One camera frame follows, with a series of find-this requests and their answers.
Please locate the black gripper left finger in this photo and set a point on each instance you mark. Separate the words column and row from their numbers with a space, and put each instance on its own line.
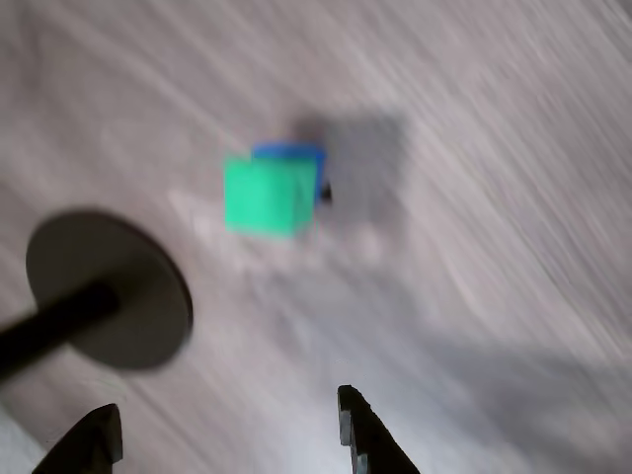
column 91, row 447

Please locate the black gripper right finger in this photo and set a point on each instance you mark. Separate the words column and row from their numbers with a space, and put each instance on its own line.
column 370, row 439

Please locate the green cube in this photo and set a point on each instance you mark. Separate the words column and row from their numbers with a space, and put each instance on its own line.
column 261, row 197

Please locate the blue cube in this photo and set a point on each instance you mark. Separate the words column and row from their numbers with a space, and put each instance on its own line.
column 289, row 149

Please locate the black round-base stand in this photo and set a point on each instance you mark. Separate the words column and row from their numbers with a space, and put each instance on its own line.
column 128, row 336

